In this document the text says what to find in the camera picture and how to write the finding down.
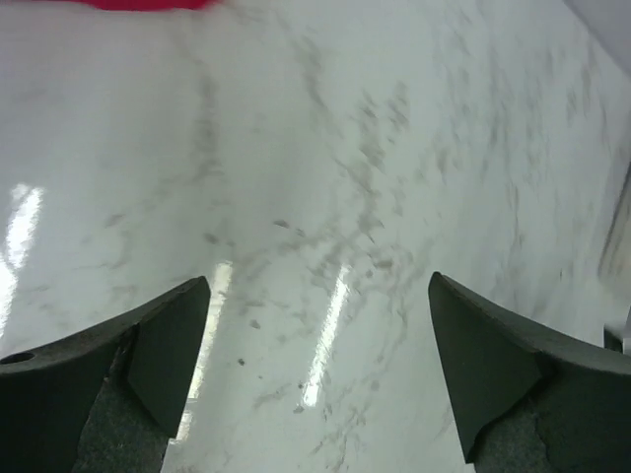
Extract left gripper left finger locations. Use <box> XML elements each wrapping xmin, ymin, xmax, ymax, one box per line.
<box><xmin>1</xmin><ymin>277</ymin><xmax>211</xmax><ymax>472</ymax></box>

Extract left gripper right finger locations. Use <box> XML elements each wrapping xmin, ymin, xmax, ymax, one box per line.
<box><xmin>428</xmin><ymin>272</ymin><xmax>630</xmax><ymax>472</ymax></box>

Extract folded magenta t shirt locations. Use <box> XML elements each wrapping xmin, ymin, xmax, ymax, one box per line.
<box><xmin>76</xmin><ymin>0</ymin><xmax>219</xmax><ymax>12</ymax></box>

